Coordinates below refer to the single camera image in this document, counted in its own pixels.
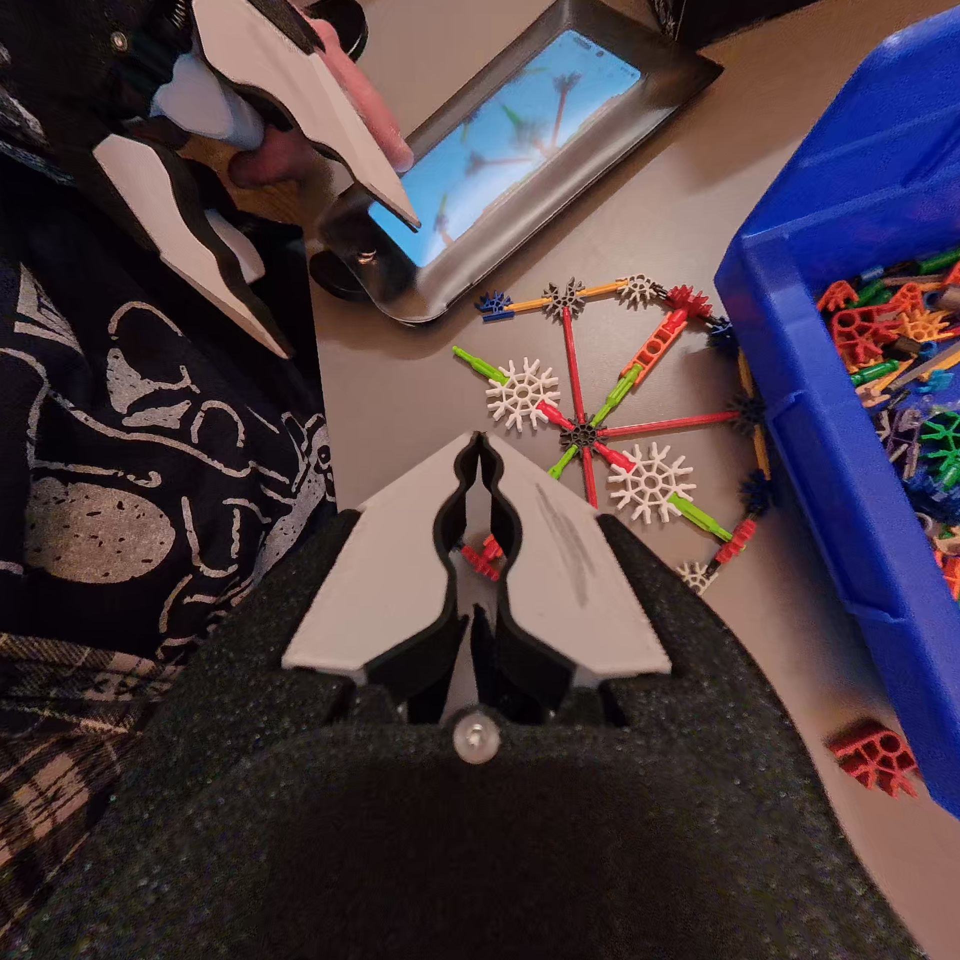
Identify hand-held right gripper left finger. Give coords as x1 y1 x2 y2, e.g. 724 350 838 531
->
281 431 481 685

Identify red toy connector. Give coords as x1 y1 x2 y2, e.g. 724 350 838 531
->
825 721 922 798

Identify colourful toy wheel model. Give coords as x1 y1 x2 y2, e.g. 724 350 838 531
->
452 273 774 595

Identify smartphone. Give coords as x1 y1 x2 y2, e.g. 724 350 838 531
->
309 0 725 325

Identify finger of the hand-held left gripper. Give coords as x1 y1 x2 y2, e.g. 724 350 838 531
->
92 133 295 361
191 0 423 231

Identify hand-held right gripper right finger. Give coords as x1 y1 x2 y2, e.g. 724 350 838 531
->
480 432 674 687

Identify person's left hand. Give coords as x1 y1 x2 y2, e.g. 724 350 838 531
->
228 18 415 189

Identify pile of colourful toy pieces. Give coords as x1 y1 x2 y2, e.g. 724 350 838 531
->
817 251 960 601

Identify blue plastic bin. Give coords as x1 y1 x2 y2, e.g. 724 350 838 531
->
714 7 960 820

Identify black printed t-shirt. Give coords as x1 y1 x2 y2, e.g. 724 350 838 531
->
0 150 336 665

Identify plaid flannel shirt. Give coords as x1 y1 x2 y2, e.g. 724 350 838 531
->
0 630 185 909

